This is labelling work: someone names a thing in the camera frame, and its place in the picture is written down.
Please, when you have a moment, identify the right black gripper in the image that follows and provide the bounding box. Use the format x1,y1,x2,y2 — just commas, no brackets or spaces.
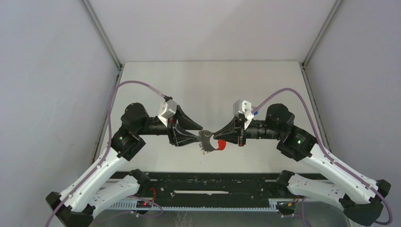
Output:
213,115,282,148

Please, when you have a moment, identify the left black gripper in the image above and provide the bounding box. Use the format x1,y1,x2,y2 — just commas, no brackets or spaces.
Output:
137,105,203,147

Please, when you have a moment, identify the red grey keyring holder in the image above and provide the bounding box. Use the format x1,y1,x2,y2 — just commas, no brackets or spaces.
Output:
198,130,227,155

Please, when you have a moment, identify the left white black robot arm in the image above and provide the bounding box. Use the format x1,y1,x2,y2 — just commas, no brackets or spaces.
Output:
46,100,203,227

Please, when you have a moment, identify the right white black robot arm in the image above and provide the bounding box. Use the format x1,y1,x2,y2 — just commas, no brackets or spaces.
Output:
213,104,391,227

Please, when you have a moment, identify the left circuit board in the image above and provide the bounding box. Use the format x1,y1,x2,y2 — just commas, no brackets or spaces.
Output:
136,201,153,209

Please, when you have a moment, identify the circuit board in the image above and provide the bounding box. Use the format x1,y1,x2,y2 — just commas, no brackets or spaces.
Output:
136,201,153,209
276,202,295,210

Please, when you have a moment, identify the right circuit board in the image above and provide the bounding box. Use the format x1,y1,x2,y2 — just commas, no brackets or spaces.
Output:
276,202,295,210

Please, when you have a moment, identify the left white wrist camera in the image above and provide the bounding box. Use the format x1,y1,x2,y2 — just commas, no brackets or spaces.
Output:
157,99,177,128

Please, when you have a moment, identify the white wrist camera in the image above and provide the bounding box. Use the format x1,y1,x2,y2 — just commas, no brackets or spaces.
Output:
233,100,254,130
157,99,177,128

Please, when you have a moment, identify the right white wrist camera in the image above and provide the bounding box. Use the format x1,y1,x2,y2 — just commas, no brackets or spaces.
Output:
233,100,254,130

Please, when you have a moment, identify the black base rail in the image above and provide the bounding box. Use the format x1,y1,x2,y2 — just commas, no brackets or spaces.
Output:
106,170,307,208

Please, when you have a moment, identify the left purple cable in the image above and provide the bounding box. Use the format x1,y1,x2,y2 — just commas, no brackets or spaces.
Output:
45,80,173,227

